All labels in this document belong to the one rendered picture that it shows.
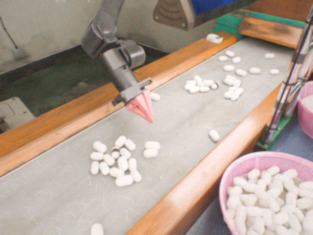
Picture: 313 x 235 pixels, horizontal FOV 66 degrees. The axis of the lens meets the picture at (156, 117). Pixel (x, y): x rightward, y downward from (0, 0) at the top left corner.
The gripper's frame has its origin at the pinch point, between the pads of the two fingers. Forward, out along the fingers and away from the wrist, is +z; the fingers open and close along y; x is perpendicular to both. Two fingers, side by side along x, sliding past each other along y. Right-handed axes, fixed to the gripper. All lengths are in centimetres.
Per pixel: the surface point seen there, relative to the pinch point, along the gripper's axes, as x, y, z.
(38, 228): 2.6, -32.1, 5.0
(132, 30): 154, 149, -95
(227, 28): 15, 76, -16
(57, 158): 10.8, -21.0, -4.8
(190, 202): -11.2, -10.4, 17.1
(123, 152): 2.2, -10.1, 2.6
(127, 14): 145, 148, -110
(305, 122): -12.5, 36.9, 26.1
